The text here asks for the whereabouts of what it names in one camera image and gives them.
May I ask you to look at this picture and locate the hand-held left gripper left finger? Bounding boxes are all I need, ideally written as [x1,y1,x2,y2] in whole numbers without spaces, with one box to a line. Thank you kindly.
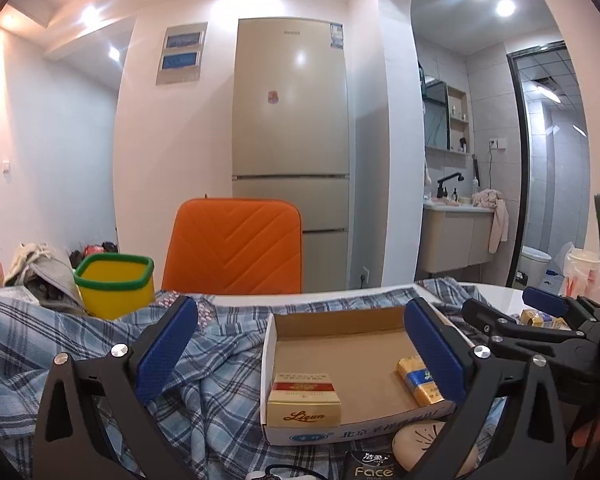
[32,295,201,480]

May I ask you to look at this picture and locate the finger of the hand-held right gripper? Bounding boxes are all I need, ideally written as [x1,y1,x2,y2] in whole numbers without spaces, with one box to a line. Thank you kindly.
[522,286,600,333]
[461,298,588,361]

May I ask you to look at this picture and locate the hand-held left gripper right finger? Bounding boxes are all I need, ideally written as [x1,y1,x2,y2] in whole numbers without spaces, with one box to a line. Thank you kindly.
[404,297,567,480]

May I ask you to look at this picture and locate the yellow and blue pack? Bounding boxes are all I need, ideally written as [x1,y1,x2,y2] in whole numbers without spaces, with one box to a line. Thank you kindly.
[396,355,448,407]

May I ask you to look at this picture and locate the cardboard box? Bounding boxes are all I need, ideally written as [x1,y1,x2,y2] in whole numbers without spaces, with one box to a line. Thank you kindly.
[260,306,476,447]

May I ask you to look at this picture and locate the pink round compact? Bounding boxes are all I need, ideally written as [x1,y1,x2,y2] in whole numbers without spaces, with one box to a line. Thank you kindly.
[392,420,481,473]

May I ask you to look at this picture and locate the black tissue packet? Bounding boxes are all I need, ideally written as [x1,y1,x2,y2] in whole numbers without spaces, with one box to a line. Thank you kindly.
[341,450,398,480]

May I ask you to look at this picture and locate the white and red cigarette pack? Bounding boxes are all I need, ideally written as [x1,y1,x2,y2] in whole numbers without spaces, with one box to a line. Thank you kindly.
[266,372,343,428]

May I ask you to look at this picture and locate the person's right hand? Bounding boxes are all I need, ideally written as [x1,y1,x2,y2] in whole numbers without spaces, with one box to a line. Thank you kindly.
[571,411,600,449]

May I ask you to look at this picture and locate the paper cup in plastic bag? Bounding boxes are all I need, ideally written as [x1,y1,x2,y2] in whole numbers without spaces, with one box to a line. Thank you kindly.
[559,241,600,299]

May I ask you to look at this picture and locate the white toilet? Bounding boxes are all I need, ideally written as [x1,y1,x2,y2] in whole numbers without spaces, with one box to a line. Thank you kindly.
[519,245,552,289]

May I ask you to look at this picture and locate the blue plaid blanket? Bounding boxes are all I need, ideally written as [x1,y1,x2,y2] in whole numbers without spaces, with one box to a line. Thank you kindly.
[0,277,511,480]

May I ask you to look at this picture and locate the floral patterned cloth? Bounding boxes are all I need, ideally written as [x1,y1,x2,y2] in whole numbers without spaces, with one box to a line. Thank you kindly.
[155,291,217,332]

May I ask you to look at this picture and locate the yellow bin with green rim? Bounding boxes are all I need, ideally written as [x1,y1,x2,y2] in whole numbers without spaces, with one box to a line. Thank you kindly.
[73,254,156,321]

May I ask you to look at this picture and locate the beige vanity cabinet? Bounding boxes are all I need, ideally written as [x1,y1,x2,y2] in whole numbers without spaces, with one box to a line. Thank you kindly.
[421,202,496,274]

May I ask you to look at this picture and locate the pink towel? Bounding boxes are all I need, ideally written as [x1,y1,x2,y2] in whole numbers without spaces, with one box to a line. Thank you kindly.
[471,188,510,255]

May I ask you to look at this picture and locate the dark and red bags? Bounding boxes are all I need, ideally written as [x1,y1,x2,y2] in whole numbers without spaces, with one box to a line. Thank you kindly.
[69,241,119,270]

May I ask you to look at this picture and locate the orange quilted chair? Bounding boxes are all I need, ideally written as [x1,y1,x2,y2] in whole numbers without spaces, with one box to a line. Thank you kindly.
[161,197,304,295]

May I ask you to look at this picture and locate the black faucet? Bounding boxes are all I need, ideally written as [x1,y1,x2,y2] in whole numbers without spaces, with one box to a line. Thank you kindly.
[436,172,465,201]

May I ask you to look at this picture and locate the pile of grey clothes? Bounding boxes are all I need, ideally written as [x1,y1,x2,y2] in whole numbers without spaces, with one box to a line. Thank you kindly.
[4,242,83,312]

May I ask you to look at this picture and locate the recessed bathroom shelf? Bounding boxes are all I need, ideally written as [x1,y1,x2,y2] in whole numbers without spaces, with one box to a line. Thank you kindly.
[447,85,469,154]

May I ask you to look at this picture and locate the bathroom mirror cabinet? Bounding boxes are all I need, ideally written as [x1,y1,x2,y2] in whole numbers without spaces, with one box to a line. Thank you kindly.
[422,78,451,151]

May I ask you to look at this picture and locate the beige refrigerator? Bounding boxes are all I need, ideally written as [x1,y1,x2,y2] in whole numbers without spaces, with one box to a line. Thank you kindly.
[231,17,351,294]

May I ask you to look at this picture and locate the black door frame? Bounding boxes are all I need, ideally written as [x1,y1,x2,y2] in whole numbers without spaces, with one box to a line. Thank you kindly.
[505,40,567,288]

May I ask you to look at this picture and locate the grey wall panel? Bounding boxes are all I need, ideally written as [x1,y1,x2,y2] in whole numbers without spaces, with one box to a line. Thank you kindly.
[155,22,209,86]

